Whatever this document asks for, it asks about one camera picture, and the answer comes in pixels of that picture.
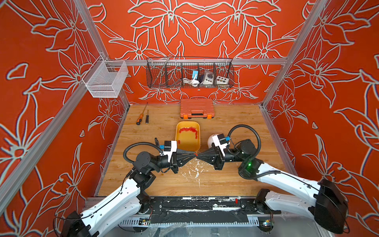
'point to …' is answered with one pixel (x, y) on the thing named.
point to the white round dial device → (208, 78)
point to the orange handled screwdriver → (139, 119)
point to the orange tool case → (197, 107)
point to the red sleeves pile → (187, 129)
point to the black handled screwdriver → (147, 117)
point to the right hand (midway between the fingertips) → (197, 160)
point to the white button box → (221, 80)
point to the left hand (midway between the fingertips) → (194, 155)
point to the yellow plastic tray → (187, 139)
